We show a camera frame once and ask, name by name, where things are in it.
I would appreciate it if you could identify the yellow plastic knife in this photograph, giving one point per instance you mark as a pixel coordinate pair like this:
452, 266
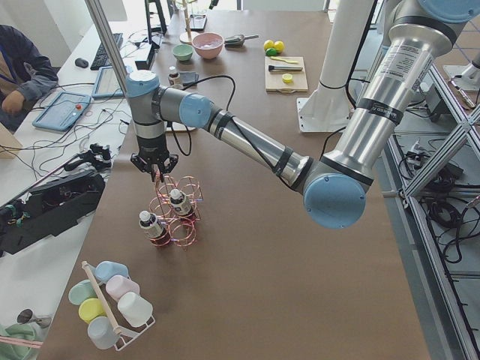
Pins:
285, 60

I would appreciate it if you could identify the black box with label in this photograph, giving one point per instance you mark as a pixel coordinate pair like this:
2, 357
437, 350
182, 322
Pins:
144, 56

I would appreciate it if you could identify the small green bowl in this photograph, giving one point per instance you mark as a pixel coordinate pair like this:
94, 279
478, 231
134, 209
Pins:
26, 332

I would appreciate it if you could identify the bamboo cutting board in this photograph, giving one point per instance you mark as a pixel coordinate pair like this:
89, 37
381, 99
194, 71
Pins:
273, 80

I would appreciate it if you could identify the yellow cup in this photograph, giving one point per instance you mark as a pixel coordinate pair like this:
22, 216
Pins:
90, 309

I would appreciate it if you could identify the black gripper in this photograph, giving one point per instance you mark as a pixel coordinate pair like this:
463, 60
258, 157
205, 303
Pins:
151, 147

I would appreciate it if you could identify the person in black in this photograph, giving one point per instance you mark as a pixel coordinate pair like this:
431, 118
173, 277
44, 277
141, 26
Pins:
26, 76

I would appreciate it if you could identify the steel ice scoop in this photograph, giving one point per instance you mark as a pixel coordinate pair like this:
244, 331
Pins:
238, 40

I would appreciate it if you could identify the grey blue cup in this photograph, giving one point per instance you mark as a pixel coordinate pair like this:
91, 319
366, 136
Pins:
101, 333

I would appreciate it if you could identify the light blue cup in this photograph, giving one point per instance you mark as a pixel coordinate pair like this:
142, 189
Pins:
107, 269

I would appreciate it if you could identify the mint green bowl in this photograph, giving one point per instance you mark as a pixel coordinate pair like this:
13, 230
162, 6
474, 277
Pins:
183, 52

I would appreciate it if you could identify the half lemon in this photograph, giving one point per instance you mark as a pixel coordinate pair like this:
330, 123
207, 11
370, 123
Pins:
287, 78

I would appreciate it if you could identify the black machine part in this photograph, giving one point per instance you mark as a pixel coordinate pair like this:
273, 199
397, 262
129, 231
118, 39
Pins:
50, 209

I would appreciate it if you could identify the tea bottle grasped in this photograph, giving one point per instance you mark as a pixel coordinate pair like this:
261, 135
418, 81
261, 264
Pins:
174, 77

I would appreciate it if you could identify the tea bottle at basket end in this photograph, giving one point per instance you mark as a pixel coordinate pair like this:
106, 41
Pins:
155, 231

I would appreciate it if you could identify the aluminium frame post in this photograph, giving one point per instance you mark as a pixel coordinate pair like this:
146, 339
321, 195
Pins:
102, 25

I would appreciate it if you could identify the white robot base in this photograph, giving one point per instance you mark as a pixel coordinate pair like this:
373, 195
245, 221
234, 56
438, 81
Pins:
327, 109

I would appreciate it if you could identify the teach pendant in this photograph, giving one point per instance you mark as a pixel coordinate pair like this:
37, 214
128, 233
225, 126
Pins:
63, 112
106, 84

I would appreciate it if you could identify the cream white cup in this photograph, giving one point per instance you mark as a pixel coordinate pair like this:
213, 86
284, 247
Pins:
135, 309

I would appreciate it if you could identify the cream rabbit tray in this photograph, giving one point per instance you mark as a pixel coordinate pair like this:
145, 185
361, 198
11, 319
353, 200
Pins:
177, 127

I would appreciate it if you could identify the copper wire bottle basket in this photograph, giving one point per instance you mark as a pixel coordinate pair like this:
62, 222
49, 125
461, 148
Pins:
179, 220

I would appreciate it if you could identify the reacher grabber tool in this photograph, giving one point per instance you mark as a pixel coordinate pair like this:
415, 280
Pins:
98, 156

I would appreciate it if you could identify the whole lemon upper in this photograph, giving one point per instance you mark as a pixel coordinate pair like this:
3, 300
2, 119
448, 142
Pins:
268, 44

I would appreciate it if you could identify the tea bottle near handle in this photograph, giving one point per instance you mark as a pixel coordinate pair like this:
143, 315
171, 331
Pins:
182, 206

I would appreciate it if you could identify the grey folded cloth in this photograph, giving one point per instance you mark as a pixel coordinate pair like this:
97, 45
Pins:
188, 77

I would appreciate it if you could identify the mint green cup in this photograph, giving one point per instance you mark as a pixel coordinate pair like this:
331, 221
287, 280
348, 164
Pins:
80, 292

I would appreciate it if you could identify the pink cup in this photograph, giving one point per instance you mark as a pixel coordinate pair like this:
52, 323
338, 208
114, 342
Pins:
118, 285

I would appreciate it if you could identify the white wire cup rack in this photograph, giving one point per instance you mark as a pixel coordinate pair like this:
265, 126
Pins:
127, 333

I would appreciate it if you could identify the black computer mouse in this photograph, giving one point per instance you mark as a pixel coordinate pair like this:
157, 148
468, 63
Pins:
81, 63

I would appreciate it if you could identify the pink bowl of ice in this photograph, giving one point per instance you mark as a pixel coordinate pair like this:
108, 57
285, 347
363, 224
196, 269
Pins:
208, 45

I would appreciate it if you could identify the steel cylinder grinder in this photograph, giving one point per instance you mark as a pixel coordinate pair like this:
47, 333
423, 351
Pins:
281, 68

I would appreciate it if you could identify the steel jigger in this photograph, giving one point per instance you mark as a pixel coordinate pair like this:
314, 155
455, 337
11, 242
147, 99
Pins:
27, 316

